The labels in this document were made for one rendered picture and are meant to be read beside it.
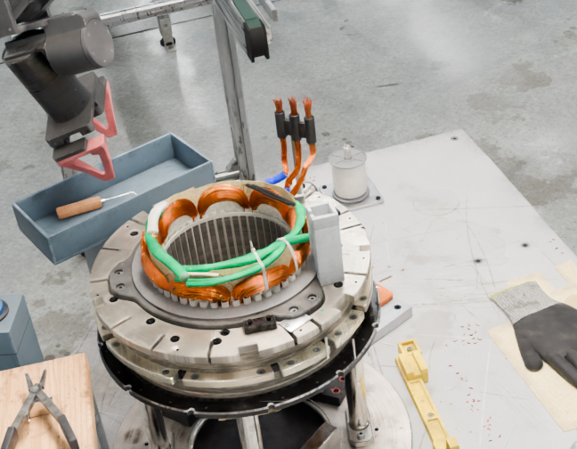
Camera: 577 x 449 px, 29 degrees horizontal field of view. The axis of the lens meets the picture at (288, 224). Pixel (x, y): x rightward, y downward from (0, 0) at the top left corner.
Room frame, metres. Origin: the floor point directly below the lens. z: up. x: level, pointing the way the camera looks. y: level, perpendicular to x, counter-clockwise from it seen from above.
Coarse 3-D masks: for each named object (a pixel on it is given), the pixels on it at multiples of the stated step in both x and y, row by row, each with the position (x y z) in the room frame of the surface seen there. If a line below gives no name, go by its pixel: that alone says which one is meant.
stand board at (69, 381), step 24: (72, 360) 0.91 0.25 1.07; (0, 384) 0.89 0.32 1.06; (24, 384) 0.88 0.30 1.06; (48, 384) 0.88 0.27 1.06; (72, 384) 0.87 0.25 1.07; (0, 408) 0.85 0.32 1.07; (72, 408) 0.83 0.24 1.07; (0, 432) 0.81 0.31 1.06; (24, 432) 0.81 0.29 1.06; (48, 432) 0.80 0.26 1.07
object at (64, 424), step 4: (60, 416) 0.79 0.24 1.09; (64, 416) 0.79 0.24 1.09; (60, 420) 0.79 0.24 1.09; (64, 420) 0.79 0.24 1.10; (68, 420) 0.79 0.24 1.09; (60, 424) 0.79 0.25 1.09; (64, 424) 0.78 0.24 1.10; (68, 424) 0.78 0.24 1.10; (64, 428) 0.78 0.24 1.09; (68, 428) 0.78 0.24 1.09; (64, 432) 0.77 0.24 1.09; (68, 432) 0.77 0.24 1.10; (72, 432) 0.77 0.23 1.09; (64, 436) 0.78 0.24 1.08; (68, 436) 0.77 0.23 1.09; (72, 436) 0.77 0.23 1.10; (68, 440) 0.76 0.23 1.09; (72, 440) 0.76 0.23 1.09; (76, 440) 0.76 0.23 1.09; (72, 444) 0.76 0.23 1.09; (76, 444) 0.76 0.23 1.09; (72, 448) 0.76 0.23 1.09; (76, 448) 0.76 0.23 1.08
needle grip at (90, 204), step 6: (90, 198) 1.26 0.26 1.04; (96, 198) 1.26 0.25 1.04; (72, 204) 1.25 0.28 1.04; (78, 204) 1.25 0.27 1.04; (84, 204) 1.25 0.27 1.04; (90, 204) 1.25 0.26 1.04; (96, 204) 1.25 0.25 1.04; (60, 210) 1.24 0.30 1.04; (66, 210) 1.24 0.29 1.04; (72, 210) 1.24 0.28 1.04; (78, 210) 1.24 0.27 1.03; (84, 210) 1.24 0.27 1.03; (90, 210) 1.25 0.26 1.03; (60, 216) 1.24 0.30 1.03; (66, 216) 1.24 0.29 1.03
